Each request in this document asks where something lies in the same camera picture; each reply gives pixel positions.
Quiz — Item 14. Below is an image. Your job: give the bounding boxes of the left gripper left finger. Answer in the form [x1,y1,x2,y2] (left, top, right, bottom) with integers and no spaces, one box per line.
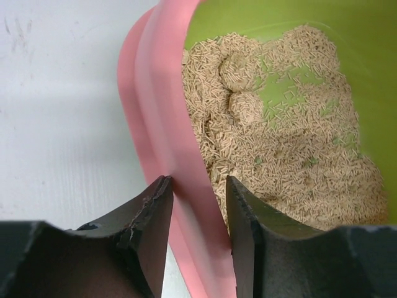
[1,176,174,297]

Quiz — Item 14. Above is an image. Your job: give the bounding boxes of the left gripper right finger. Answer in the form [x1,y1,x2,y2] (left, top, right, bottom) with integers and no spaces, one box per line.
[226,176,396,297]

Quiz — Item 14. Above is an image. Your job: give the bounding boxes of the pink green litter box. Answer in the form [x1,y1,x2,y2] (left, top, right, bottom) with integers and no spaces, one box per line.
[117,1,396,297]

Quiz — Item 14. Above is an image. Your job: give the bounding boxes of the beige cat litter pellets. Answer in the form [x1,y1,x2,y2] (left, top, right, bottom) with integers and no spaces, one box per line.
[182,25,388,230]

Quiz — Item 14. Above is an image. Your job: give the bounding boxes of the litter clump in box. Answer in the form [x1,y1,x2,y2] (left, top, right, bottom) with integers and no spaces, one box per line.
[218,52,257,93]
[228,91,264,125]

